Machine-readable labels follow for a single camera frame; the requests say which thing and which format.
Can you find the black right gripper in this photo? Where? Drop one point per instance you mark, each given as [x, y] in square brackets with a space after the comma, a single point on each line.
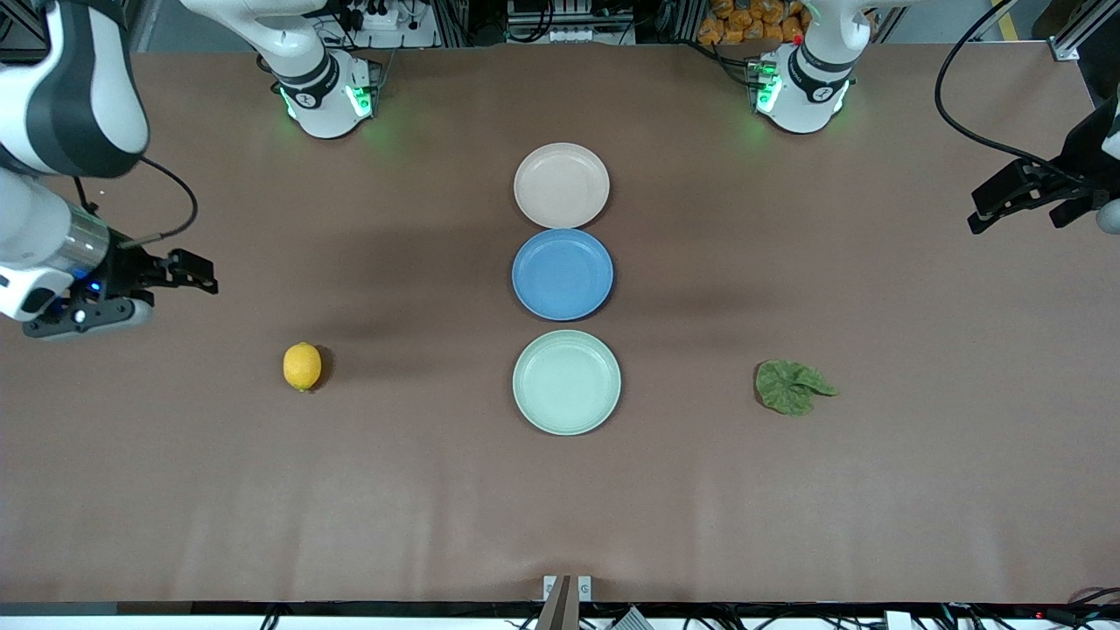
[125, 273]

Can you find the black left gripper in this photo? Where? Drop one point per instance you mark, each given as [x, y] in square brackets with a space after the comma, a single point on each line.
[1081, 150]

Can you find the yellow lemon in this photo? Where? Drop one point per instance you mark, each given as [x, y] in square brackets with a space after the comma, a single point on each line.
[302, 366]

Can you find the green lettuce leaf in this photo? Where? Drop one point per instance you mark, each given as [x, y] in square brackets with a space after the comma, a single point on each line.
[787, 387]

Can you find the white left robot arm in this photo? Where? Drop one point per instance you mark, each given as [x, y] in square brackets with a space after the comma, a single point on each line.
[809, 87]

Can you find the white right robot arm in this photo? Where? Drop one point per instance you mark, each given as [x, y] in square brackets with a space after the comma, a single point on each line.
[79, 87]

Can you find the pile of orange fruits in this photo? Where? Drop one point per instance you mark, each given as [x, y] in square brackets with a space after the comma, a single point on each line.
[748, 22]

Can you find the white power strip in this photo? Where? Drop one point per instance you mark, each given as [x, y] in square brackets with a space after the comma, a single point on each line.
[381, 16]

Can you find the blue round plate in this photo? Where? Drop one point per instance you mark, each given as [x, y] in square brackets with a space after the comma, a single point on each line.
[563, 274]

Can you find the beige round plate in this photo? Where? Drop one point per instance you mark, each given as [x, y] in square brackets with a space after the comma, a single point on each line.
[561, 185]

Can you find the pale green round plate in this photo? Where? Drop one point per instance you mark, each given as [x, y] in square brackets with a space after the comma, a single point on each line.
[566, 382]

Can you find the small white box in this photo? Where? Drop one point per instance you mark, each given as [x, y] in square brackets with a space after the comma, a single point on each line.
[899, 621]

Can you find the grey ribbed box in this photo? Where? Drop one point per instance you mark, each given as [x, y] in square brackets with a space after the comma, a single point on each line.
[628, 620]

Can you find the aluminium frame profile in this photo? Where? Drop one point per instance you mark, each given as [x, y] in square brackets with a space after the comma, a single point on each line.
[1074, 39]

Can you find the metal table edge bracket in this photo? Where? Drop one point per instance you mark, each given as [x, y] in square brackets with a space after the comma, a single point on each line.
[567, 599]

